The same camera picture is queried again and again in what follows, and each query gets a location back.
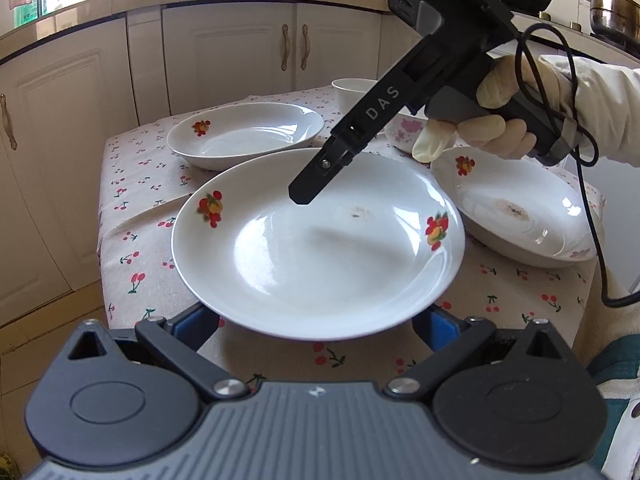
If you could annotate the steel cooking pot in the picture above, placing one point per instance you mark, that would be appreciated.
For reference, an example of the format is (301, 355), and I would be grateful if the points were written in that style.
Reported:
(615, 18)

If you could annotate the cherry pattern tablecloth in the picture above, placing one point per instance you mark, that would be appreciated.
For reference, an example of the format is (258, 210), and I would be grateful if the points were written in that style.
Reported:
(144, 186)

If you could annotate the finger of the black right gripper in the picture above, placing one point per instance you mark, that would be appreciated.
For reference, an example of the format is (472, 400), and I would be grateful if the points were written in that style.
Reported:
(320, 172)

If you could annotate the white bowl with pink flowers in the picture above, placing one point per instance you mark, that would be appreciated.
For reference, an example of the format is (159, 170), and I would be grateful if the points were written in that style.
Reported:
(403, 131)

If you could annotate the large white fruit-pattern plate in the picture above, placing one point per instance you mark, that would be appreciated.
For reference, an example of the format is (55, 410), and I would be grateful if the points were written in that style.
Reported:
(377, 246)

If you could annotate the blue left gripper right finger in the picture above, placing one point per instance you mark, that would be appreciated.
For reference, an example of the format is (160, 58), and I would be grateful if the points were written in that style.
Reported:
(436, 327)

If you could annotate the white sleeved right forearm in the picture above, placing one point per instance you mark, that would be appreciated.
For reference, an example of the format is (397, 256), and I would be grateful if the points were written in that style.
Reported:
(605, 98)

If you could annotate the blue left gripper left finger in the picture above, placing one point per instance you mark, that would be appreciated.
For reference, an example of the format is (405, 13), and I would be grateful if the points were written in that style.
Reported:
(195, 325)

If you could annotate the plain white bowl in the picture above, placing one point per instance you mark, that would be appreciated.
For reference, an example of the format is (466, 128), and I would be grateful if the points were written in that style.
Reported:
(348, 91)

